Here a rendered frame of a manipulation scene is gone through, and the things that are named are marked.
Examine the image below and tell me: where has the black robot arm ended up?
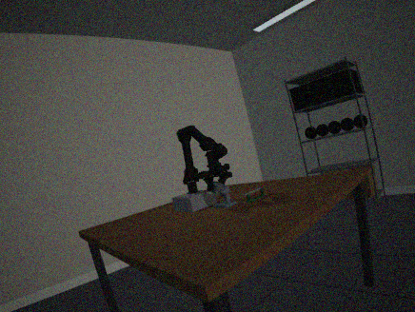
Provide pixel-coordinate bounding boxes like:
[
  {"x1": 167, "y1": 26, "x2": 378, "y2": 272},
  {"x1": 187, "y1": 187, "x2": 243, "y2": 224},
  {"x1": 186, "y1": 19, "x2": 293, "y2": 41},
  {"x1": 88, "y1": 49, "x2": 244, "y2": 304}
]
[{"x1": 176, "y1": 126, "x2": 229, "y2": 194}]

